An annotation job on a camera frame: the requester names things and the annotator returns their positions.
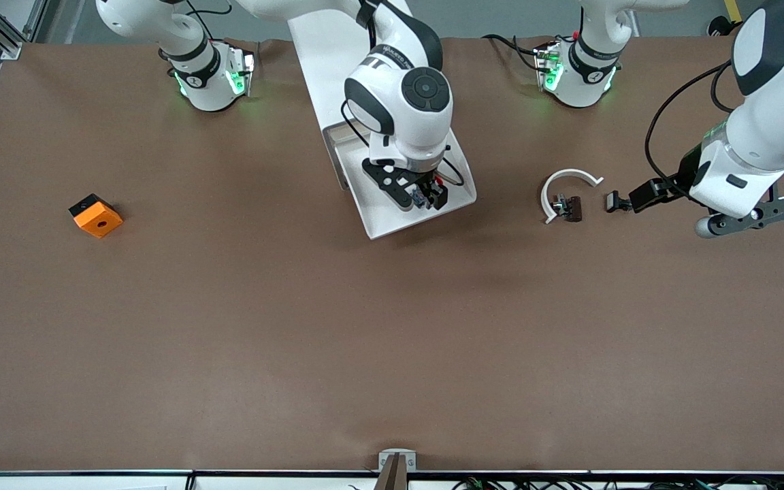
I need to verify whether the white curved plastic part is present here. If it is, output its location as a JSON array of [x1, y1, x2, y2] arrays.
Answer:
[[542, 168, 604, 225]]

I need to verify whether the grey metal bracket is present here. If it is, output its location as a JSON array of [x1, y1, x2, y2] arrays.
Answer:
[[378, 448, 417, 472]]

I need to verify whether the black base cable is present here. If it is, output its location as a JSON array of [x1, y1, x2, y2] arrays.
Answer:
[[482, 34, 542, 72]]

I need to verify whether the small brown metal component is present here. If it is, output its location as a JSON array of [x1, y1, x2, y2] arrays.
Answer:
[[552, 195, 583, 223]]

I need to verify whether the red push button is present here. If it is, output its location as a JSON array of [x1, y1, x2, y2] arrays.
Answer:
[[415, 176, 446, 209]]

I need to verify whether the orange and black button box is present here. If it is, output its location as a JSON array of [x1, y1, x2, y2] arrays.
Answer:
[[69, 193, 124, 239]]

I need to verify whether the brown table cover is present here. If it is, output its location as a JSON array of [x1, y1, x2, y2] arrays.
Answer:
[[0, 35, 784, 474]]

